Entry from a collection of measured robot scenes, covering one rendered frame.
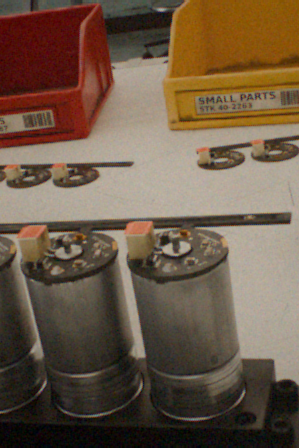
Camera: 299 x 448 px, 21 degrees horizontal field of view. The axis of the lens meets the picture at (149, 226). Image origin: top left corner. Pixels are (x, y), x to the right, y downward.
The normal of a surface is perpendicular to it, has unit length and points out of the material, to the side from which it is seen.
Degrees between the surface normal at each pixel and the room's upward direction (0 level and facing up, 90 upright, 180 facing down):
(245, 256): 0
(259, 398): 0
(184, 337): 90
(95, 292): 90
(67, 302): 90
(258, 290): 0
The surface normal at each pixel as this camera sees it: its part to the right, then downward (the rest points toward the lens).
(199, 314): 0.24, 0.37
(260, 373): -0.15, -0.90
